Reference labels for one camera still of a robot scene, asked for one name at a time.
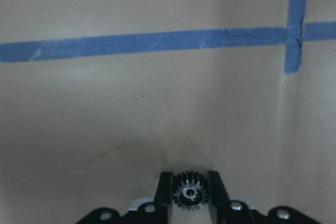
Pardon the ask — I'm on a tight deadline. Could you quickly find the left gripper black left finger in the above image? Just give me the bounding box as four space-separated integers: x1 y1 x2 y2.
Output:
154 172 174 224

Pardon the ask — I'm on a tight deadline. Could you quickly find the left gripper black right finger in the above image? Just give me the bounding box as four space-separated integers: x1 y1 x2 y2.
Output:
207 170 230 223

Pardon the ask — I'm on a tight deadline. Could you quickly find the black bearing gear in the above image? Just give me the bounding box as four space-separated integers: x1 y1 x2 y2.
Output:
172 170 208 211

